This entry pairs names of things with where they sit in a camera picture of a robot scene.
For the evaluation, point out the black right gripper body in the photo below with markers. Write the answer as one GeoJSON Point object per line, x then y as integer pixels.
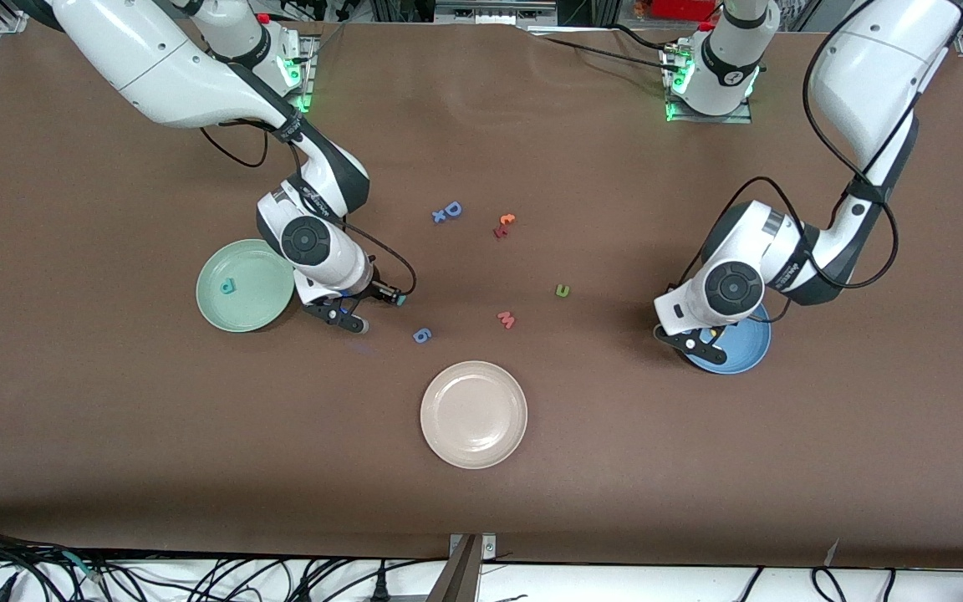
{"type": "Point", "coordinates": [378, 289]}

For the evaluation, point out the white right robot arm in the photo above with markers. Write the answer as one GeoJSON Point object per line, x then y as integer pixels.
{"type": "Point", "coordinates": [155, 75]}

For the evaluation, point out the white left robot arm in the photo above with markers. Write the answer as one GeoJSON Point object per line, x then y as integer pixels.
{"type": "Point", "coordinates": [866, 75]}

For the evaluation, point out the blue foam digit six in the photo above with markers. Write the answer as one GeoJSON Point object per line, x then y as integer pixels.
{"type": "Point", "coordinates": [419, 332]}

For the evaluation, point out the blue foam letter D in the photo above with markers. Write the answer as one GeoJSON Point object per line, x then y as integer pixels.
{"type": "Point", "coordinates": [457, 206]}

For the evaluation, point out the pink foam letter w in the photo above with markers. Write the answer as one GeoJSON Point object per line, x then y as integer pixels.
{"type": "Point", "coordinates": [506, 319]}

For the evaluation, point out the green plate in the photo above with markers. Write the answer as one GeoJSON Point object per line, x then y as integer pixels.
{"type": "Point", "coordinates": [256, 305]}

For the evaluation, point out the beige plate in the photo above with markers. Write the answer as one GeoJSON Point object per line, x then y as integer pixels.
{"type": "Point", "coordinates": [473, 415]}

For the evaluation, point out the brown table cover mat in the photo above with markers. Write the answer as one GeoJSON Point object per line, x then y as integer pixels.
{"type": "Point", "coordinates": [114, 460]}

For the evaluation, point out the blue plate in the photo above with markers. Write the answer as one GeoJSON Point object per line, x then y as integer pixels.
{"type": "Point", "coordinates": [745, 344]}

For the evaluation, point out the red box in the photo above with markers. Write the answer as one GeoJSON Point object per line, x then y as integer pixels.
{"type": "Point", "coordinates": [682, 8]}

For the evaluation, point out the small metal bracket plate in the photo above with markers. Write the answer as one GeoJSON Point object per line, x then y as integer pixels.
{"type": "Point", "coordinates": [488, 547]}

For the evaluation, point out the aluminium profile post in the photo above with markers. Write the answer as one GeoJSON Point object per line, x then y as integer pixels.
{"type": "Point", "coordinates": [456, 577]}

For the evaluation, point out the grey metal frame rail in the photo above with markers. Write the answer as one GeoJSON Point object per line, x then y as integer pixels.
{"type": "Point", "coordinates": [494, 12]}

